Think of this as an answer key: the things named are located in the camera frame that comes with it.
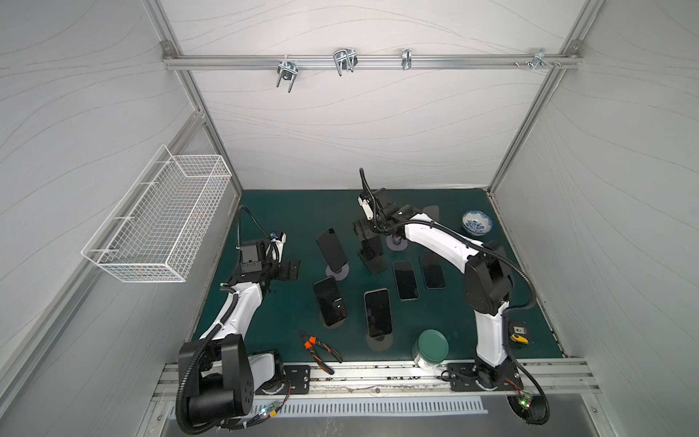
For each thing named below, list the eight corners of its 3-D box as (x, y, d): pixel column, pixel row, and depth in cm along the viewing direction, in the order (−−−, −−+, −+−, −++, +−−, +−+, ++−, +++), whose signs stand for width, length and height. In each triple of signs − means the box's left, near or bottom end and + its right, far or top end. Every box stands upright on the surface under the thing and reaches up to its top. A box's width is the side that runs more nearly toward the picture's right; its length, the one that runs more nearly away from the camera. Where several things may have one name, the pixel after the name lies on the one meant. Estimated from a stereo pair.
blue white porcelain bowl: (462, 239, 108) (467, 230, 103) (456, 219, 114) (460, 209, 110) (489, 239, 108) (495, 230, 103) (481, 219, 114) (487, 209, 110)
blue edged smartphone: (396, 300, 91) (396, 298, 89) (392, 263, 100) (393, 260, 98) (418, 300, 91) (419, 298, 89) (413, 263, 100) (414, 260, 98)
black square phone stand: (371, 276, 96) (372, 272, 93) (358, 255, 101) (358, 251, 99) (388, 268, 98) (389, 264, 96) (374, 247, 104) (375, 243, 101)
